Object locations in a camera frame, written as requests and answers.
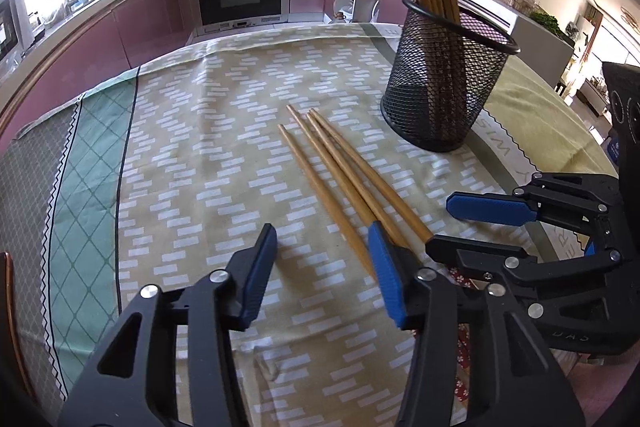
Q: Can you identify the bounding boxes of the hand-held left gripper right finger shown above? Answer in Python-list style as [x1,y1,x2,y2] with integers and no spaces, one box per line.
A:
[367,221,586,427]

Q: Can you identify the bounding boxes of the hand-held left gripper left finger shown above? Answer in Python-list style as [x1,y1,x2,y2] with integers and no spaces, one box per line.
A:
[57,223,278,427]

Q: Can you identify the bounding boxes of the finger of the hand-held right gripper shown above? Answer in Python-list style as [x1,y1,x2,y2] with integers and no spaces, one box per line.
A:
[425,233,623,323]
[446,172,621,233]

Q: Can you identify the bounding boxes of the single red-ended wooden chopstick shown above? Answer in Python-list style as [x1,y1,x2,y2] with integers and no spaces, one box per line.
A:
[311,108,435,244]
[278,124,378,282]
[286,105,381,233]
[306,110,413,253]

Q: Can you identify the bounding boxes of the black mesh holder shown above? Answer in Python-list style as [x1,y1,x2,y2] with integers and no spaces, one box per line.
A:
[380,0,521,154]

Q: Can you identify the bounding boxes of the patterned tablecloth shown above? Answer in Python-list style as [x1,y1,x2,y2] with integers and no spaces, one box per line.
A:
[0,22,618,427]

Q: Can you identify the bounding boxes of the green leafy vegetables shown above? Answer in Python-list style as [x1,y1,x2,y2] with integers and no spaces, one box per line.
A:
[530,9,566,35]

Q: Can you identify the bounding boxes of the wooden chair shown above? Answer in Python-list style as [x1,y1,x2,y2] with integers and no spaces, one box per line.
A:
[0,251,36,408]

